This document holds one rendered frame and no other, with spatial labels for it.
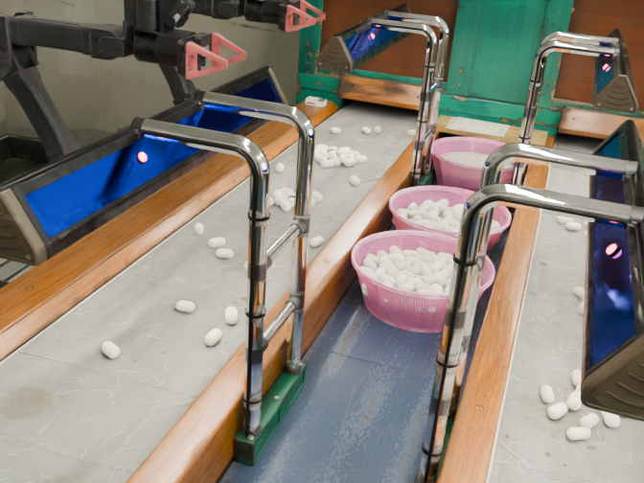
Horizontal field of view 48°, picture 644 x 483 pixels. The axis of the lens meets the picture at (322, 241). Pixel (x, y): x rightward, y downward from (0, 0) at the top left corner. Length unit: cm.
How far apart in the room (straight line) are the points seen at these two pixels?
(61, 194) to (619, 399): 53
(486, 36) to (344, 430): 148
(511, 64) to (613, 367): 178
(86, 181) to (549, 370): 74
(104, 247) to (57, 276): 12
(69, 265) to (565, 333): 85
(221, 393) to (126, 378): 15
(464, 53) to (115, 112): 202
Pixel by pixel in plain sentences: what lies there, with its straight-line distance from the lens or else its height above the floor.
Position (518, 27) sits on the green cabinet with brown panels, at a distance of 226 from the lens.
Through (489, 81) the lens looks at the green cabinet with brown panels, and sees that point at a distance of 230.
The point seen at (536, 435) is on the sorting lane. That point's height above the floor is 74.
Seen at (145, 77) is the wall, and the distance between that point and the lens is 364.
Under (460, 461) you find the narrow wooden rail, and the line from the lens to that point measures 93.
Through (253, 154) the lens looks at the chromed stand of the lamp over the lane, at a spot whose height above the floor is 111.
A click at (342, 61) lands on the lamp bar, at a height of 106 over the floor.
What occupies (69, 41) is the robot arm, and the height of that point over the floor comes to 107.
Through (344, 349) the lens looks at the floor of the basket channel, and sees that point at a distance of 125.
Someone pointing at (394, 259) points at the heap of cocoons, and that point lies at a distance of 143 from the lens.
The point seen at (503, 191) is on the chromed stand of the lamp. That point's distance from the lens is 74.
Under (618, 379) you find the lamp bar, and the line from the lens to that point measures 57.
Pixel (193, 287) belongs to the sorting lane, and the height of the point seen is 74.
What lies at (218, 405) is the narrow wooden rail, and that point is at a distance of 97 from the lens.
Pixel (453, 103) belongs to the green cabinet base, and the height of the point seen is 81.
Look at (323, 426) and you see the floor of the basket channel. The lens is 108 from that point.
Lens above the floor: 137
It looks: 26 degrees down
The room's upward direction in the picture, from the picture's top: 4 degrees clockwise
